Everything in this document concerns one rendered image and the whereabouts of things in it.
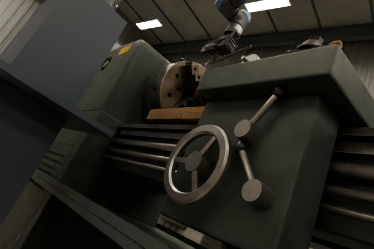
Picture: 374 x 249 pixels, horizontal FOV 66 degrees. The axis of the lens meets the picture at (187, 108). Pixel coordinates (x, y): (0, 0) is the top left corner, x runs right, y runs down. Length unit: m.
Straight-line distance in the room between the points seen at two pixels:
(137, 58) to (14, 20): 10.44
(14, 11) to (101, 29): 10.74
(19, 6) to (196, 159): 11.37
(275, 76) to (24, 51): 0.63
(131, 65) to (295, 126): 0.91
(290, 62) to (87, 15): 0.64
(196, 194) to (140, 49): 0.93
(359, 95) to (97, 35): 0.73
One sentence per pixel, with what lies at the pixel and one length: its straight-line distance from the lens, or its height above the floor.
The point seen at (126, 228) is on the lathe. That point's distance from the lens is 0.61.
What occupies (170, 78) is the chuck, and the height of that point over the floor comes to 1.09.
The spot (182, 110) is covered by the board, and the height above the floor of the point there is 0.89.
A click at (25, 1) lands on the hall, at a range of 11.91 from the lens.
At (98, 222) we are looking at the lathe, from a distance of 0.71.
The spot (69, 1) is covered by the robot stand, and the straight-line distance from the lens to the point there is 0.94.
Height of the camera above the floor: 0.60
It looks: 20 degrees up
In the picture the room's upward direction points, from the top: 25 degrees clockwise
